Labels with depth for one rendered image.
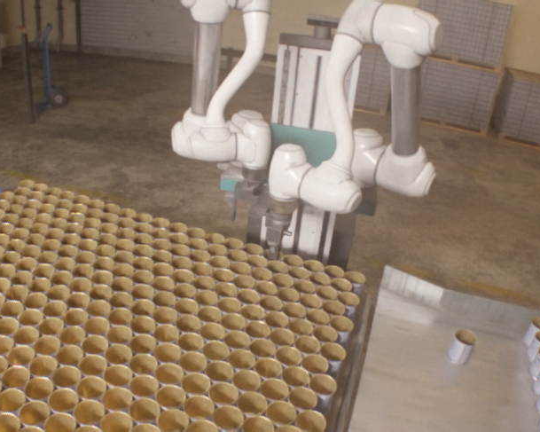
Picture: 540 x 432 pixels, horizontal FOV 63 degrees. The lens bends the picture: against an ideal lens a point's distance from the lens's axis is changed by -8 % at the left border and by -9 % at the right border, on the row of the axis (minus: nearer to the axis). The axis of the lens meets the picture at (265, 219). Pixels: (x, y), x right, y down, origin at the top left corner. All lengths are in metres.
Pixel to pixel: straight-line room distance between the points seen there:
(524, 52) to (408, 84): 8.02
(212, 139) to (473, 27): 6.42
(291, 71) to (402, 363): 1.24
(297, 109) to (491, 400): 1.39
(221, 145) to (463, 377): 1.05
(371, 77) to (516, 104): 2.31
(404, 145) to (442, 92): 6.11
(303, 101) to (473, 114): 6.03
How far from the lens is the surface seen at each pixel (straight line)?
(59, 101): 7.45
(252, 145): 1.65
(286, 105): 2.08
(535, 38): 9.58
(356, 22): 1.55
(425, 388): 1.38
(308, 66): 2.08
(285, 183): 1.41
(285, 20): 9.72
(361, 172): 1.92
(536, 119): 8.10
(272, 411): 1.15
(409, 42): 1.49
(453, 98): 7.88
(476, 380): 1.46
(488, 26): 7.75
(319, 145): 2.07
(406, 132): 1.72
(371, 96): 7.86
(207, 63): 1.81
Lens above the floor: 2.03
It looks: 29 degrees down
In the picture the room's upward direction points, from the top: 6 degrees clockwise
